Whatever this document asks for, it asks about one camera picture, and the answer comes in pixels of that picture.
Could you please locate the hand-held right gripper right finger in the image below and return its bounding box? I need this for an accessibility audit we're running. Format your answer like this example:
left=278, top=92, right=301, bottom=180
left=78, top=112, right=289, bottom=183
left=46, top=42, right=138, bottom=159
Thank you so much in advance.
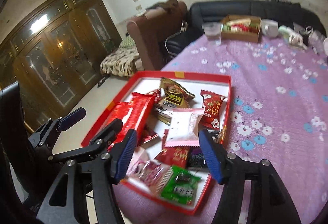
left=198, top=129, right=301, bottom=224

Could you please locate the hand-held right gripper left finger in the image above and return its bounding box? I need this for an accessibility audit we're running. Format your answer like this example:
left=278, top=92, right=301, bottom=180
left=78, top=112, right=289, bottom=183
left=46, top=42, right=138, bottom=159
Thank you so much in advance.
left=36, top=129, right=138, bottom=224

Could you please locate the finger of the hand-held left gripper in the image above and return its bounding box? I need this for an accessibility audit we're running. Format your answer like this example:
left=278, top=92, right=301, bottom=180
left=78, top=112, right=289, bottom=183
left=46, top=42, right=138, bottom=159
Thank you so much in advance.
left=47, top=118, right=124, bottom=163
left=28, top=107, right=87, bottom=148

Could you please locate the long red snack packet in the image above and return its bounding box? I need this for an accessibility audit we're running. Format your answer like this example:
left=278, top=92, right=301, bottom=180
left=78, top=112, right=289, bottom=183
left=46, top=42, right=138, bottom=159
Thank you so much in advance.
left=102, top=101, right=134, bottom=144
left=129, top=92, right=157, bottom=138

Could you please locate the green snack packet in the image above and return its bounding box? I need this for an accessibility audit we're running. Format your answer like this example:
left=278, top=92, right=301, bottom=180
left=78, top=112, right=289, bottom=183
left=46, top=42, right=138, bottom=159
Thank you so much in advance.
left=160, top=166, right=202, bottom=206

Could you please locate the white pink snack packet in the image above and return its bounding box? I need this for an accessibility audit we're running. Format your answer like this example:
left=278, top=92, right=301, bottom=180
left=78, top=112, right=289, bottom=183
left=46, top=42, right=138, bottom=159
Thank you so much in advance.
left=162, top=108, right=205, bottom=148

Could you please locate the red gift box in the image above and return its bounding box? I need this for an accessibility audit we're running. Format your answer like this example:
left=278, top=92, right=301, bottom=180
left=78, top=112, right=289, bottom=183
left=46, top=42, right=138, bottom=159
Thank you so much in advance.
left=81, top=70, right=232, bottom=215

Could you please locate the dark purple snack packet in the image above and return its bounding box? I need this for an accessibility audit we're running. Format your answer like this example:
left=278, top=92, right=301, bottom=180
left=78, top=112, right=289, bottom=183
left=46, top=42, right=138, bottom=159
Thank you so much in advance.
left=187, top=147, right=209, bottom=169

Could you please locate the small red snack packet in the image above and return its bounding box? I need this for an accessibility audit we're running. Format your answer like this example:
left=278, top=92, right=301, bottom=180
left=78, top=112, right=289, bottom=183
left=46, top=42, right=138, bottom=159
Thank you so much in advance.
left=154, top=146, right=191, bottom=168

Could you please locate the red packet with white print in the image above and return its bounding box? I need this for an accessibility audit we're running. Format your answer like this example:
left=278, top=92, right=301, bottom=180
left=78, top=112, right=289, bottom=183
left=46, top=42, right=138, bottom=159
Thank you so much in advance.
left=199, top=89, right=227, bottom=129

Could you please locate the black white snack packet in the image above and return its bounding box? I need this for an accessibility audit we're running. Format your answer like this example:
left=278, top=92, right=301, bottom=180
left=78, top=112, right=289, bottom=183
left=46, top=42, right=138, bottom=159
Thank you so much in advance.
left=154, top=105, right=175, bottom=125

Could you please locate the brown patterned blanket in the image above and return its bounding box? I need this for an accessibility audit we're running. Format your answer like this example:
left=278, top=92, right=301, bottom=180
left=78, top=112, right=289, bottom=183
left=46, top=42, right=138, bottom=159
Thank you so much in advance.
left=100, top=35, right=141, bottom=78

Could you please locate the wooden cabinet with glass doors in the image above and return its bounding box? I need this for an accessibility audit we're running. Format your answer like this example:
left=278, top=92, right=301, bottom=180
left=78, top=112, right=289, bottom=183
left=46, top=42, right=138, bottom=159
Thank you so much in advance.
left=0, top=0, right=123, bottom=132

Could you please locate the gold brown snack packet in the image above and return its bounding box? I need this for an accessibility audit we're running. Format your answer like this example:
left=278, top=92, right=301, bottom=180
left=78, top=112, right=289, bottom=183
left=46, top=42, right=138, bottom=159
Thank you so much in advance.
left=160, top=77, right=196, bottom=109

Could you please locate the floral purple tablecloth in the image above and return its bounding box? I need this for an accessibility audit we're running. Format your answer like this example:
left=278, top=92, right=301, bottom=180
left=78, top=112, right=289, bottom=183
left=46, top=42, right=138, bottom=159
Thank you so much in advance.
left=113, top=32, right=328, bottom=224

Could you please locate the green pillow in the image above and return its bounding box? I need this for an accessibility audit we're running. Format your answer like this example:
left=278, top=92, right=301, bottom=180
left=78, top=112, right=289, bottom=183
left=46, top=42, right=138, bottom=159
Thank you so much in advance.
left=119, top=36, right=136, bottom=48

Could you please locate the brown armchair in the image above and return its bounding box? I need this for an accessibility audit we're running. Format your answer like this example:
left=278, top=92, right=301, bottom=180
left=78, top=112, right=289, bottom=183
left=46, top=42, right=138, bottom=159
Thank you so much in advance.
left=127, top=0, right=189, bottom=72

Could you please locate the cardboard box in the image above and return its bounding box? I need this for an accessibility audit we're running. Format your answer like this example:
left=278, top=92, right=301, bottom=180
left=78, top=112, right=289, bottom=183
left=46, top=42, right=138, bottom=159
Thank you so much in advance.
left=220, top=15, right=262, bottom=43

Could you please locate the clear plastic container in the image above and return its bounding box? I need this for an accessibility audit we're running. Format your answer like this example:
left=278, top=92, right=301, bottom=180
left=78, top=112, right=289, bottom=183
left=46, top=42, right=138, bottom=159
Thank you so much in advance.
left=202, top=22, right=223, bottom=45

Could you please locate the pile of assorted snack packets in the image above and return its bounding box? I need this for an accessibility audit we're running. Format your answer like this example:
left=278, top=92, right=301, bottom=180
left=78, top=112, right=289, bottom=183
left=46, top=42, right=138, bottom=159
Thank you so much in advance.
left=222, top=17, right=259, bottom=33

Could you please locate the black leather sofa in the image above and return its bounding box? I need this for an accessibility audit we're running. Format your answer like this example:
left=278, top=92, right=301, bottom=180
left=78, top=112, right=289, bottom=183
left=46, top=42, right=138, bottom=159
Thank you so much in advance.
left=164, top=0, right=327, bottom=58

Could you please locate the black cup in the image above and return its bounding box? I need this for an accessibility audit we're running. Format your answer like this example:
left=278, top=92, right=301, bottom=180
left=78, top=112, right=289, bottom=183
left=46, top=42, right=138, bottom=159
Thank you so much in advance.
left=302, top=26, right=315, bottom=45

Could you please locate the clear glass cup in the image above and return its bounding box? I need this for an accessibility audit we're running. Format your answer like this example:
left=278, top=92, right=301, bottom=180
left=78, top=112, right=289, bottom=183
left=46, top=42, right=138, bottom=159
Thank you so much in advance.
left=309, top=30, right=326, bottom=54

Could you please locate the white cable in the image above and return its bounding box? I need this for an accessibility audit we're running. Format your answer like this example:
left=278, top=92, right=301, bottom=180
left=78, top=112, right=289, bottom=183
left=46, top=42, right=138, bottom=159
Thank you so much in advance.
left=164, top=20, right=189, bottom=55

